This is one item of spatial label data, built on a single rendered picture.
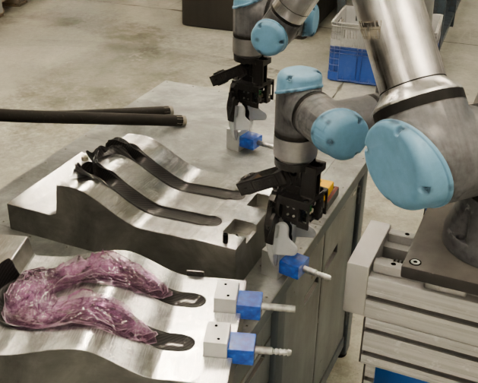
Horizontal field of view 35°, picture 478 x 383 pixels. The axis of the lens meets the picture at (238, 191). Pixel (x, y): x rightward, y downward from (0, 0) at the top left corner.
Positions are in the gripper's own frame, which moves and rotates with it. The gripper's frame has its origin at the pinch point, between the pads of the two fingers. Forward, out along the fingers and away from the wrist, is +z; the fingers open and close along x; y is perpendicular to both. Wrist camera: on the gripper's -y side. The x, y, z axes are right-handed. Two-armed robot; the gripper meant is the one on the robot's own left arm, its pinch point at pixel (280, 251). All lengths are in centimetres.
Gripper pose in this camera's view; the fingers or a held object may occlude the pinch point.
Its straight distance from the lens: 141.9
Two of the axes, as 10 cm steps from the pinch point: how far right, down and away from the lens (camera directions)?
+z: -0.1, 8.8, 4.8
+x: 5.5, -4.0, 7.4
